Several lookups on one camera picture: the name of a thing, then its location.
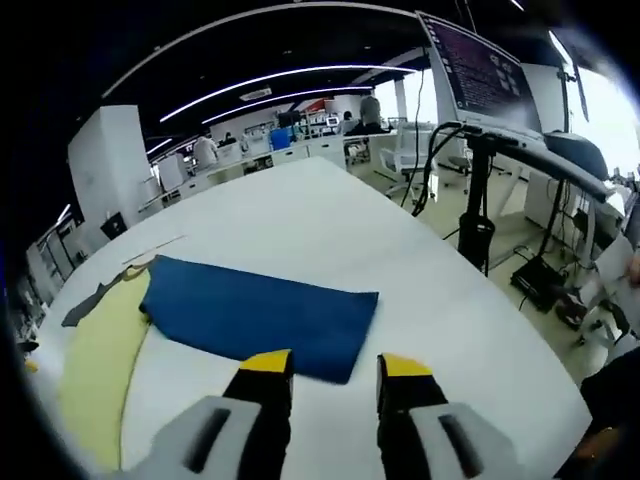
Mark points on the black stand post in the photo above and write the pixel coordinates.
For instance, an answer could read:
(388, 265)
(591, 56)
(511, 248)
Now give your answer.
(476, 235)

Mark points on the white framed monitor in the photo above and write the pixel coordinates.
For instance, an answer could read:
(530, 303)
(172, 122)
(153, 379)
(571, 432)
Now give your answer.
(480, 65)

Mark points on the small black object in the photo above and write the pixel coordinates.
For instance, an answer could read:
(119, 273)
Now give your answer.
(27, 346)

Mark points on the ceiling light strip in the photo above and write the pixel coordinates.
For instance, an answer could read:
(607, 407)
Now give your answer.
(280, 79)
(290, 97)

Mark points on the black desk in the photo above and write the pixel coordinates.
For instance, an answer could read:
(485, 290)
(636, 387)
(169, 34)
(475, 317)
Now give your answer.
(550, 160)

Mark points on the yellow garment with blue lining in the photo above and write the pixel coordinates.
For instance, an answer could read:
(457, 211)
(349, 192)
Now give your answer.
(250, 310)

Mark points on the white paper sheet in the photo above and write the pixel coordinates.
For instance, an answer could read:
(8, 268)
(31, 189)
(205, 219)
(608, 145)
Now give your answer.
(612, 265)

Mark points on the small yellow object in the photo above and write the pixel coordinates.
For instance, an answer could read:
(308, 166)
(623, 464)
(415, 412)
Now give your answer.
(32, 365)

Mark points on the white office chair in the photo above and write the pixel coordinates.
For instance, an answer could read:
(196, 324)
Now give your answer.
(407, 155)

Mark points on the black floor box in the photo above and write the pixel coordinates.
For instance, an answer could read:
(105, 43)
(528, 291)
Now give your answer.
(537, 282)

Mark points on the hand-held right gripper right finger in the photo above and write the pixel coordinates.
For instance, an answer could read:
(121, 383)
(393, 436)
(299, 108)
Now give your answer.
(405, 400)

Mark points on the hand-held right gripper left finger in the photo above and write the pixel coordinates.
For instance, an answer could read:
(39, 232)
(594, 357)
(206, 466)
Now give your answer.
(265, 400)

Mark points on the row of white cabinets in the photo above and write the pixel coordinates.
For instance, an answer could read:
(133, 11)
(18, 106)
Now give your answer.
(310, 150)

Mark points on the person in dark shirt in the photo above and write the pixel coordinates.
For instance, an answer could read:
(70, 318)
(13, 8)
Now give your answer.
(615, 395)

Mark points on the blue storage container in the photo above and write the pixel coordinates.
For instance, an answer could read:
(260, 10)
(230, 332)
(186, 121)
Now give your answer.
(281, 139)

